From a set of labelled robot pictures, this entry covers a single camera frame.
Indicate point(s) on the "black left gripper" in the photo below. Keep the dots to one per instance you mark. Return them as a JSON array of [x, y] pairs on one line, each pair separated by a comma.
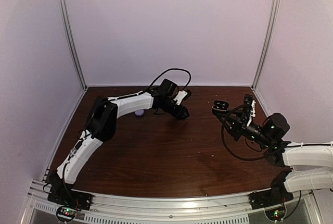
[[179, 114]]

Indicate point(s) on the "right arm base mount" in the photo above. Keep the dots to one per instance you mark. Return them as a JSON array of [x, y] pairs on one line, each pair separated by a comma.
[[277, 194]]

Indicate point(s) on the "right aluminium corner post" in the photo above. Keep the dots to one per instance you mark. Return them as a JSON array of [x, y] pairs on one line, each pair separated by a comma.
[[267, 41]]

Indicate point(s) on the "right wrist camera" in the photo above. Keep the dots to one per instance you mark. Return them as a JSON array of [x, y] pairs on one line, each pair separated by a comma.
[[250, 111]]

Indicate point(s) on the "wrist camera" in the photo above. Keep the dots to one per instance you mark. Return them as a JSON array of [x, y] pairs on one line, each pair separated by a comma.
[[182, 96], [250, 111]]

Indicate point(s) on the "black earbud charging case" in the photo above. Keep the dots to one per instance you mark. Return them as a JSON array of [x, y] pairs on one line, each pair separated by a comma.
[[220, 105]]

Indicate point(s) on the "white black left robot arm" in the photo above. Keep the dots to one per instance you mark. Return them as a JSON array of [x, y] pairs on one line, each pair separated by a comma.
[[101, 125]]

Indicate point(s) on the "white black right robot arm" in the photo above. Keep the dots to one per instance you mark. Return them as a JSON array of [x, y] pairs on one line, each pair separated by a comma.
[[310, 163]]

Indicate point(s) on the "left controller circuit board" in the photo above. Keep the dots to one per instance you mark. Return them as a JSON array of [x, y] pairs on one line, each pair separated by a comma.
[[66, 214]]

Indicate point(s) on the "aluminium corner post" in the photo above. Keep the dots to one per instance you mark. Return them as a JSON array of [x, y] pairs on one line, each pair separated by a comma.
[[267, 41], [71, 43]]

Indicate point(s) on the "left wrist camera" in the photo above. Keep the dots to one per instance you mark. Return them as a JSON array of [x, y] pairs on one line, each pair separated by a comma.
[[182, 96]]

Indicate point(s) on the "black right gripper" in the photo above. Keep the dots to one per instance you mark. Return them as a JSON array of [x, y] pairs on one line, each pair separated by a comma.
[[238, 125]]

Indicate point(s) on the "lilac earbud charging case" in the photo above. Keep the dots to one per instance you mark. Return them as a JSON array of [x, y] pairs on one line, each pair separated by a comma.
[[139, 113]]

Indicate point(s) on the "left aluminium corner post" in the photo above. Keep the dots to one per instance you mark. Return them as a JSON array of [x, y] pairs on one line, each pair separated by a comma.
[[71, 43]]

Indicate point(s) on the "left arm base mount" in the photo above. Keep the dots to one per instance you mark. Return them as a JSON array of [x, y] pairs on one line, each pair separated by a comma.
[[62, 194]]

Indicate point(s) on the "controller circuit board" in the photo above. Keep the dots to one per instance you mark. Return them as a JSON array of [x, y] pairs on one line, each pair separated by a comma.
[[275, 214], [66, 214]]

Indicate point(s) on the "right controller circuit board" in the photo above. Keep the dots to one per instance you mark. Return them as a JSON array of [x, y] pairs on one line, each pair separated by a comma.
[[275, 214]]

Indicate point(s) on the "aluminium front rail frame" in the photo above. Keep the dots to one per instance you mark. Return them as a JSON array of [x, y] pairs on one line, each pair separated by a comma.
[[230, 208]]

